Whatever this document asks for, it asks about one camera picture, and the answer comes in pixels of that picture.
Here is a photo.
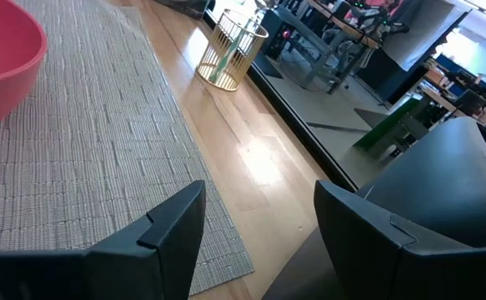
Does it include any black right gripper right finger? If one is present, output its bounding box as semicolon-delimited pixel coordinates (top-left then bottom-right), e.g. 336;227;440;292
313;179;417;300

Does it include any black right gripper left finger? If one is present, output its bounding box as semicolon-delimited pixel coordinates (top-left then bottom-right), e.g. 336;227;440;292
86;179;208;300

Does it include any orange plastic bowl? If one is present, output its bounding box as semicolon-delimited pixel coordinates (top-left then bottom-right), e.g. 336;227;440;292
0;0;48;133

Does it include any black two-slot toaster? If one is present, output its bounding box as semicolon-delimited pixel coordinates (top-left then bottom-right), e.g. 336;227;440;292
261;116;486;300

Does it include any grey woven placemat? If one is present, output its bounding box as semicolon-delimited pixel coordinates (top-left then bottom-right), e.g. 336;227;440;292
0;0;255;297

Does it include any clear glass cup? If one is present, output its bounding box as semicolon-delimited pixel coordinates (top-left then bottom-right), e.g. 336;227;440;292
195;8;270;93

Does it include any grey metal table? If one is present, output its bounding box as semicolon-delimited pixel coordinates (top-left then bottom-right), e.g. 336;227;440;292
263;6;381;96

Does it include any white hanging sheet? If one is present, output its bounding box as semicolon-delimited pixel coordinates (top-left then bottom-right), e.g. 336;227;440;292
382;0;473;73

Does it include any black aluminium table frame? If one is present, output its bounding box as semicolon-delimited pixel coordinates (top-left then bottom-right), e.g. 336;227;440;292
154;0;358;193

